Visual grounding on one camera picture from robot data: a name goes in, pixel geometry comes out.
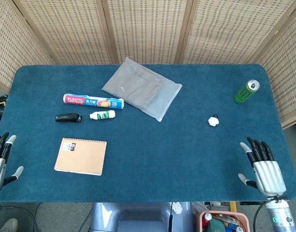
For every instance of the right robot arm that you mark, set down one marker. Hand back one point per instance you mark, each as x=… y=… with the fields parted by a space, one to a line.
x=281 y=216

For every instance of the grey shoe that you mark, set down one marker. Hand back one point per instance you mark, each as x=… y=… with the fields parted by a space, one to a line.
x=9 y=225

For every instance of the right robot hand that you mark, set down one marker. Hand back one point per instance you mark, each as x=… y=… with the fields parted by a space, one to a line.
x=268 y=172

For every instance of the small white bottle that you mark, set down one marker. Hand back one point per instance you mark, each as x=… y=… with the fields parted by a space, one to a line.
x=103 y=115

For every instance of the green energy drink can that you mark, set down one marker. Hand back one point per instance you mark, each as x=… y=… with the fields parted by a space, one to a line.
x=246 y=91

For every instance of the woven folding screen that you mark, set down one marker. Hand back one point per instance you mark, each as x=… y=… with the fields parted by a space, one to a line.
x=147 y=29

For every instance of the black stapler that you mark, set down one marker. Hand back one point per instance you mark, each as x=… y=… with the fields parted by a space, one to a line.
x=68 y=118

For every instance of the blue table mat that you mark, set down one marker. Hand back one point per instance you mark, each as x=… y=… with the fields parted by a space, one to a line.
x=147 y=149

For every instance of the grey clothing in plastic bag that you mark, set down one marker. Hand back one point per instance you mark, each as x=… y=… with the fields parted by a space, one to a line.
x=143 y=89

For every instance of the plastic wrap roll box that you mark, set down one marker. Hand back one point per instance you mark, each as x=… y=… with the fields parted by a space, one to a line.
x=93 y=101

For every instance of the pink storage basket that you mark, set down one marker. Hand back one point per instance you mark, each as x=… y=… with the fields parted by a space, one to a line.
x=222 y=221

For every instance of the brown spiral notebook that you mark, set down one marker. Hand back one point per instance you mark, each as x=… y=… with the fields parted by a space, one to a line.
x=81 y=156

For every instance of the small white object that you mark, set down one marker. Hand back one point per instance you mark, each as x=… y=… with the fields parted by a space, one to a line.
x=213 y=120

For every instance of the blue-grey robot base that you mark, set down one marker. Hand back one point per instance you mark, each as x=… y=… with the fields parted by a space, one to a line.
x=140 y=217

